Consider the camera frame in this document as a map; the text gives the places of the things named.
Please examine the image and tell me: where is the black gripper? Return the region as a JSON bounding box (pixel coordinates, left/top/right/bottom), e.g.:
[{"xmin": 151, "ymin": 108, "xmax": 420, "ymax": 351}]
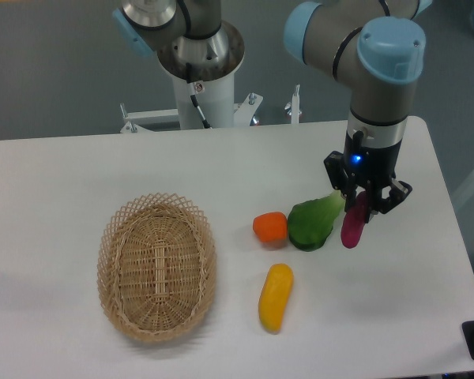
[{"xmin": 324, "ymin": 131, "xmax": 412, "ymax": 223}]

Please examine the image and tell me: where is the purple sweet potato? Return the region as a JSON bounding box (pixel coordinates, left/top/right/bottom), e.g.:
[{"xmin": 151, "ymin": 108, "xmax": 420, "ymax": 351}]
[{"xmin": 340, "ymin": 191, "xmax": 367, "ymax": 249}]

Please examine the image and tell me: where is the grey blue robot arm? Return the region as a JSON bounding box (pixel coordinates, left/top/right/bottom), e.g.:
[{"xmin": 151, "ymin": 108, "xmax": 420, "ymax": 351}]
[{"xmin": 113, "ymin": 1, "xmax": 428, "ymax": 220}]

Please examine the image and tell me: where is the woven wicker basket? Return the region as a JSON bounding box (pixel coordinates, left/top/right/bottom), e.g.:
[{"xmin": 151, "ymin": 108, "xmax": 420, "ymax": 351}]
[{"xmin": 97, "ymin": 193, "xmax": 216, "ymax": 343}]

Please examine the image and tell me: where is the green lettuce leaf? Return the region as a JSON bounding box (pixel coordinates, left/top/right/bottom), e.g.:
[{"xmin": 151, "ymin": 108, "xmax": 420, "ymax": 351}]
[{"xmin": 287, "ymin": 190, "xmax": 345, "ymax": 252}]

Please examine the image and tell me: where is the yellow mango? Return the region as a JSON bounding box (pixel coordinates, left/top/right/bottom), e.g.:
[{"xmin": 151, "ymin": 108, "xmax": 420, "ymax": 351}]
[{"xmin": 258, "ymin": 263, "xmax": 294, "ymax": 334}]

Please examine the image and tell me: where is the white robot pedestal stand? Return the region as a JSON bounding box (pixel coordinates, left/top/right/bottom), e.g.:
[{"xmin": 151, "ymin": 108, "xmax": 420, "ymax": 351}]
[{"xmin": 120, "ymin": 21, "xmax": 263, "ymax": 133}]

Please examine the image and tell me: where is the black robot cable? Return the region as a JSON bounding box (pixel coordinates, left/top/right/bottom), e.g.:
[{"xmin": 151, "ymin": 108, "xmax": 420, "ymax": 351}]
[{"xmin": 185, "ymin": 62, "xmax": 213, "ymax": 129}]

